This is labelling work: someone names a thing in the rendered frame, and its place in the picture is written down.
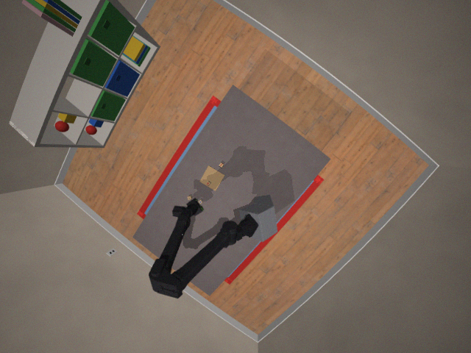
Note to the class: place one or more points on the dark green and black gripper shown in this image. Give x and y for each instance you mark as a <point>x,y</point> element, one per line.
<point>194,203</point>

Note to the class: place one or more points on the tan flat mat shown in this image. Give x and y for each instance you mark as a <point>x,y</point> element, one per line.
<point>212,175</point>

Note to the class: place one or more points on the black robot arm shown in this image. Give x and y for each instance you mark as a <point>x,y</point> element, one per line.
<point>172,285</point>

